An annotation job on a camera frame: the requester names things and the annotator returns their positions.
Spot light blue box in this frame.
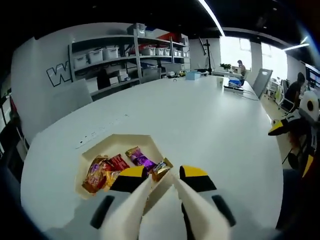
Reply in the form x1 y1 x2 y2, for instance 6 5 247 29
185 71 201 81

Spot person's right hand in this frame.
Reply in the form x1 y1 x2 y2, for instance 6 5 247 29
288 130 304 151

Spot translucent grey chair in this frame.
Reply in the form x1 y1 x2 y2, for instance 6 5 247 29
251 67 274 100
141 67 163 84
48 79 94 112

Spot grey metal shelf rack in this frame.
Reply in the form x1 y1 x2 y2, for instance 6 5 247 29
136 32 191 76
67 32 141 97

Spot person's dark trousers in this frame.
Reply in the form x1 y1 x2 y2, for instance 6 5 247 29
281 168 320 226

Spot purple food packet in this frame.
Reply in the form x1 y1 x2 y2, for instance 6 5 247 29
124 146 155 173

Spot stack of white boxes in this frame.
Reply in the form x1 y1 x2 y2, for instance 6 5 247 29
109 71 131 85

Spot cream food tongs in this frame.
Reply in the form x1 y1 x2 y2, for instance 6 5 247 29
99 171 233 240

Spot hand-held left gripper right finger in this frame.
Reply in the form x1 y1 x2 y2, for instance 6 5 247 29
178 164 277 240

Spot small gold food packet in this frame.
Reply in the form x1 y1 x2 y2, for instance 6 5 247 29
151 157 174 182

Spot cream hexagonal container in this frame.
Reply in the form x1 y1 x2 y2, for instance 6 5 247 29
75 133 177 217

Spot black stand pole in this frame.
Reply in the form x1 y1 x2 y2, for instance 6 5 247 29
199 37 216 76

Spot ceiling light strip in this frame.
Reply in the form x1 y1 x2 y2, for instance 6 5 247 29
197 0 225 37
284 36 311 51

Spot white storage bin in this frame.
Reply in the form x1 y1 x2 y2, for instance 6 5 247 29
73 54 89 69
88 49 104 63
104 46 120 60

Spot blue tissue pack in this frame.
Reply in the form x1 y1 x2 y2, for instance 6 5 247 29
226 78 245 88

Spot grey storage bin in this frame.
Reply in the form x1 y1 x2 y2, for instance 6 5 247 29
126 22 147 36

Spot red food packet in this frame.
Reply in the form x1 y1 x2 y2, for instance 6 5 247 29
106 154 131 173

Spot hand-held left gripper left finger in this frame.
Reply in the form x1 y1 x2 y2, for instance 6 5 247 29
43 166 150 240

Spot hanging pink grey bag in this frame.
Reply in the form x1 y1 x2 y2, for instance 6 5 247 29
9 96 20 121

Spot white flat device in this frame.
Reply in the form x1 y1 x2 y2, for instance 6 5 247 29
223 84 245 95

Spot black backpack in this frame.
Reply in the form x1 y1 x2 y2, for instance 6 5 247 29
96 68 111 90

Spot row of small white bins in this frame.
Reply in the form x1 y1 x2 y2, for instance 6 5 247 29
141 47 190 57

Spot orange food packet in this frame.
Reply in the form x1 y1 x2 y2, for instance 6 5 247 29
81 154 123 195

